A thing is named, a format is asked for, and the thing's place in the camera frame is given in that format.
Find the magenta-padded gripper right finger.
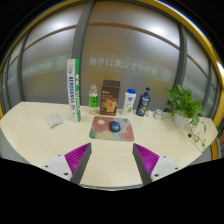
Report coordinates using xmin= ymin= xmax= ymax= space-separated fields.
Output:
xmin=131 ymin=143 xmax=183 ymax=186

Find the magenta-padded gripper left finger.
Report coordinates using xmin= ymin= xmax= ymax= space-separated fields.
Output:
xmin=40 ymin=142 xmax=94 ymax=186

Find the blue computer mouse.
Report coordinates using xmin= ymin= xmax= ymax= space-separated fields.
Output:
xmin=108 ymin=120 xmax=122 ymax=133

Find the pastel patterned mouse pad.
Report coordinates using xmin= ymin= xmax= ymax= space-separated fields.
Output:
xmin=88 ymin=115 xmax=135 ymax=143

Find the small patterned tissue packet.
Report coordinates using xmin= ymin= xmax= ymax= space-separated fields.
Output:
xmin=45 ymin=113 xmax=64 ymax=129

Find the dark blue pump bottle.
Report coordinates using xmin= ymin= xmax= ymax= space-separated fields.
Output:
xmin=135 ymin=87 xmax=152 ymax=117

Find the white bottle blue cap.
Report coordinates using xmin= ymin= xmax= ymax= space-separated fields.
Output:
xmin=121 ymin=88 xmax=137 ymax=117

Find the clear bottle green label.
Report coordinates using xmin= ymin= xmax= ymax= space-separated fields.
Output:
xmin=88 ymin=84 xmax=99 ymax=116

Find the green plant white pot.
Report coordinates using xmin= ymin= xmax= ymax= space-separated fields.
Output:
xmin=163 ymin=84 xmax=209 ymax=149

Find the brown cracker box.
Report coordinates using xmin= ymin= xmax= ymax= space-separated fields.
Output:
xmin=99 ymin=79 xmax=121 ymax=117

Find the white green shuttlecock tube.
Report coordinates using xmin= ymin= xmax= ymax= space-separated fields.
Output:
xmin=66 ymin=58 xmax=82 ymax=123

